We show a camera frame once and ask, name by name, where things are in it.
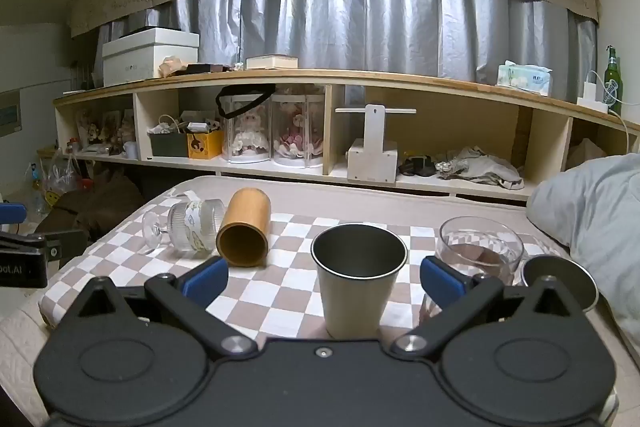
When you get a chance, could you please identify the grey pillow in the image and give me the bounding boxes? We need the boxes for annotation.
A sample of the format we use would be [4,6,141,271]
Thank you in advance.
[526,153,640,350]

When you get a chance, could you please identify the steel cup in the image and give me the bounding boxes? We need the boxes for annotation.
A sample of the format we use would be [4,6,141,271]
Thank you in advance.
[310,222,409,341]

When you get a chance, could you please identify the bamboo cup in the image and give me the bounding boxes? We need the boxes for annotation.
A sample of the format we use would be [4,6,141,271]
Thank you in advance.
[216,188,272,268]

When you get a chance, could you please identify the grey crumpled cloth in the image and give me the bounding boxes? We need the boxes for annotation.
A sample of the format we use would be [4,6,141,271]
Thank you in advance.
[437,145,525,189]

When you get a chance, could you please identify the pink dress doll case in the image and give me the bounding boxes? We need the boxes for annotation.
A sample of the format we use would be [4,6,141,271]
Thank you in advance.
[271,93,326,169]

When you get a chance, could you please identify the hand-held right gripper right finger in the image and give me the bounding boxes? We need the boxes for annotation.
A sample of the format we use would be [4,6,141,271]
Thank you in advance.
[390,256,587,355]

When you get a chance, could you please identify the white dress doll case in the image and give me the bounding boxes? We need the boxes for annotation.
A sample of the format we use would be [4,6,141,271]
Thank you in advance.
[220,94,274,164]

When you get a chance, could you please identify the flat white box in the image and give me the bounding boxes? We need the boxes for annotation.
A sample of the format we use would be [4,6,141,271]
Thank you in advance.
[245,53,299,71]

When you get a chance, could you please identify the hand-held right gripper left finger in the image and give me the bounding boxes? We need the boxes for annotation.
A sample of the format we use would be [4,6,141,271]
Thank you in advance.
[75,256,259,355]

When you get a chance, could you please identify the clear plastic bag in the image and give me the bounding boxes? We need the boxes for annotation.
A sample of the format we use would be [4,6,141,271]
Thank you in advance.
[42,146,84,201]

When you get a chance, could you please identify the white charger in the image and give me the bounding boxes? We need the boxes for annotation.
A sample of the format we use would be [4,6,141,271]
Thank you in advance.
[577,81,610,114]

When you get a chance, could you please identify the black strap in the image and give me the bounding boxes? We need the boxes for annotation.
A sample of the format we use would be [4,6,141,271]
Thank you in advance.
[215,82,277,120]

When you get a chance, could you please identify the black sandals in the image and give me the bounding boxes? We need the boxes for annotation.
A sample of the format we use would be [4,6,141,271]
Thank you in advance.
[398,152,441,178]

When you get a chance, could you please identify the dark green box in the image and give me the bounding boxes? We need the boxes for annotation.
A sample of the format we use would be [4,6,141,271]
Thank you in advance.
[147,131,190,159]

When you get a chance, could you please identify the grey metal cup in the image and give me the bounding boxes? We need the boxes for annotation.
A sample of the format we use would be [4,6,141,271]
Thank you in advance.
[520,255,599,314]

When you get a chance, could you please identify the group of small figurines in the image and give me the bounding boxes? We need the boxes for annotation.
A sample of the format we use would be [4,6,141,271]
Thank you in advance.
[74,109,136,156]

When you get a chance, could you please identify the yellow box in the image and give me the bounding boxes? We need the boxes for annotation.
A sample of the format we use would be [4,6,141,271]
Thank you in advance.
[186,129,225,160]

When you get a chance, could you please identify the tissue pack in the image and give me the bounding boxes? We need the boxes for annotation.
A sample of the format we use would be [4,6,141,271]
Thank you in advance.
[496,60,554,97]

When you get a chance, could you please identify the dark brown cloth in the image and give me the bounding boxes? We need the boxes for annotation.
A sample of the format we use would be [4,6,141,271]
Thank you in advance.
[37,169,147,241]

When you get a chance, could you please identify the green glass bottle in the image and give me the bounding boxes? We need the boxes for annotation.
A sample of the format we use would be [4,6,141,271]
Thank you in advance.
[603,46,623,117]

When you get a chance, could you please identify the clear glass cup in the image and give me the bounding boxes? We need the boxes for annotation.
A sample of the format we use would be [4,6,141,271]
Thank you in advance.
[435,216,525,289]

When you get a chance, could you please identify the ribbed glass goblet cup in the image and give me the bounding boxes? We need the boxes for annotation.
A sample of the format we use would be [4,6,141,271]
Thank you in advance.
[142,198,227,257]

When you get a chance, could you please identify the beige bag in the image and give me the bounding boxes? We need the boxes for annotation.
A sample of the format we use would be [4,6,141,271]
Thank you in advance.
[567,137,609,173]

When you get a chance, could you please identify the wall panel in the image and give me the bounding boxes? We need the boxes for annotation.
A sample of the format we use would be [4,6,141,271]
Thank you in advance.
[0,89,22,139]

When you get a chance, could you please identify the large white box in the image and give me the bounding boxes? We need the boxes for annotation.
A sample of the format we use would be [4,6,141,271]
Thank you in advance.
[102,28,200,88]

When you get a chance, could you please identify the silver curtain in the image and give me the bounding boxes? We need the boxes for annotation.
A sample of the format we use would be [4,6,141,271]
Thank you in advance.
[95,0,599,102]

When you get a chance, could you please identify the crumpled paper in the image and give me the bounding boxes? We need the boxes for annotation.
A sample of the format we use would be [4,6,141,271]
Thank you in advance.
[159,56,189,79]

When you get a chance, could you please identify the white cable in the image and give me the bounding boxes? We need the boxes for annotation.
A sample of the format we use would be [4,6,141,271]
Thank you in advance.
[584,69,632,158]

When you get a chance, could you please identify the white wooden stand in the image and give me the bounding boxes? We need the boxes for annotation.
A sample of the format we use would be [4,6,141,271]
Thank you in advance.
[334,104,417,184]

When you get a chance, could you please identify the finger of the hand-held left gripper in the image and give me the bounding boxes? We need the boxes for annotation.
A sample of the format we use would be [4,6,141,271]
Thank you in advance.
[0,203,27,227]

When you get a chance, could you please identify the plastic bottle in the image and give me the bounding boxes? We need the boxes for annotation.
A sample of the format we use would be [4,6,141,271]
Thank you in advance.
[27,162,47,216]

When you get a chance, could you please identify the checkered cloth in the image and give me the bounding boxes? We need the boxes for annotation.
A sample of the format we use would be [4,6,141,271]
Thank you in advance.
[40,194,572,344]

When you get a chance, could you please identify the wooden shelf unit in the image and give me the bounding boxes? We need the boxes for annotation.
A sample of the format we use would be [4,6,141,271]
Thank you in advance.
[52,69,640,201]

